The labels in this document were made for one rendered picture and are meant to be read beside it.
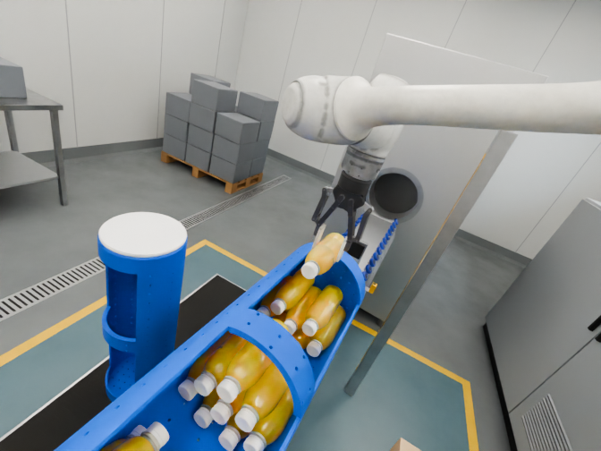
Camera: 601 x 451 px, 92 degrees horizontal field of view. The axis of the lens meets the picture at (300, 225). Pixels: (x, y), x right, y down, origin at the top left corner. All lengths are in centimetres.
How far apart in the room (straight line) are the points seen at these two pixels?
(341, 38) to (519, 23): 232
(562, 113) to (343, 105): 28
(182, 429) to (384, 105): 74
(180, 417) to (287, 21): 556
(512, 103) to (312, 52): 513
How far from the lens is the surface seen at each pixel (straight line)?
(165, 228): 120
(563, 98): 51
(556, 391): 244
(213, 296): 220
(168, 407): 77
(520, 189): 539
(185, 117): 422
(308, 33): 560
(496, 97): 49
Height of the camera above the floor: 169
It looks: 28 degrees down
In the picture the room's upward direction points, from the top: 18 degrees clockwise
